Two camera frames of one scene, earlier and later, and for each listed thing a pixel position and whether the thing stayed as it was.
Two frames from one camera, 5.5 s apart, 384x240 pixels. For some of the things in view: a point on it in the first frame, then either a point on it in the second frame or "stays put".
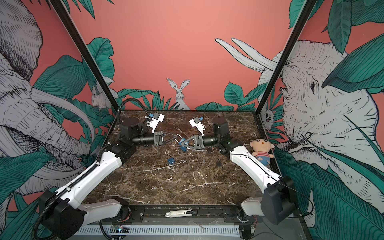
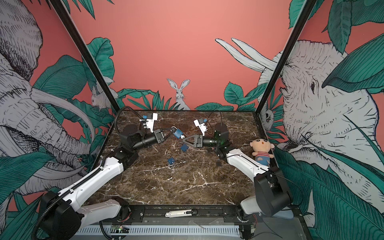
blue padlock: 171,160 stays put
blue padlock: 183,148 to 178,133
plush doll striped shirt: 261,147 stays put
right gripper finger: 194,137 stays put
